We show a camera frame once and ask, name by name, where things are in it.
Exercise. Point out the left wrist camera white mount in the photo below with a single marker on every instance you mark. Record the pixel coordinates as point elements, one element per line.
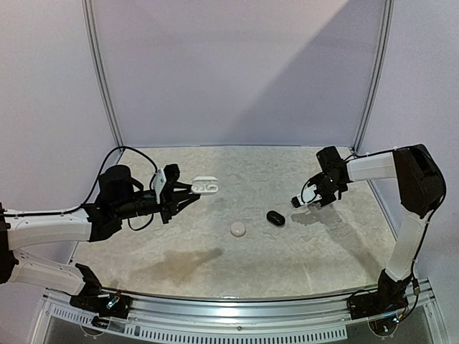
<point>164,178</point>

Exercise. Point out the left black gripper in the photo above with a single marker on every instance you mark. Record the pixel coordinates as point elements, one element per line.
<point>170,199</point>

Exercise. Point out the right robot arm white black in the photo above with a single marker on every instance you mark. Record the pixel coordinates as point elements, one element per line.
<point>421,189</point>

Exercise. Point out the right aluminium corner post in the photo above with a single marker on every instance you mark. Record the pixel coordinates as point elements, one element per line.
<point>377,68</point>

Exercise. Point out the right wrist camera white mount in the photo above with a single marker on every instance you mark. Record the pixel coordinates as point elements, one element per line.
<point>309,194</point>

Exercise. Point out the black earbud charging case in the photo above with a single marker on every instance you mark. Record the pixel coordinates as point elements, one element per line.
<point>275,218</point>

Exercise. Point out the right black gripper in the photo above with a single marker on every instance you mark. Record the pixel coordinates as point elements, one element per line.
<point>323,191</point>

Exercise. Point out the pink earbud charging case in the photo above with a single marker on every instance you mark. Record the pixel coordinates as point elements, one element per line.
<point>238,229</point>

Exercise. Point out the white earbud charging case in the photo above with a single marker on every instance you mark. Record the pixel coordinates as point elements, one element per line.
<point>205,185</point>

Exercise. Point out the aluminium corner post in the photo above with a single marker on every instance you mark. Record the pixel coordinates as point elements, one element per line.
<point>99,68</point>
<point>377,68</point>

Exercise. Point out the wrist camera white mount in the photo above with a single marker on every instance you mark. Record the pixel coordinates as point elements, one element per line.
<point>164,178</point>
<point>309,194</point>

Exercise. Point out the left aluminium corner post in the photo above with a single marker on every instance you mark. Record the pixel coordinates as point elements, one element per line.
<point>99,68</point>

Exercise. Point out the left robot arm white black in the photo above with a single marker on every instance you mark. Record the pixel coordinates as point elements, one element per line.
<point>121,198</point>

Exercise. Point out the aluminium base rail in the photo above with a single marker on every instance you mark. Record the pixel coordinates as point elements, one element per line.
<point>321,319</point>

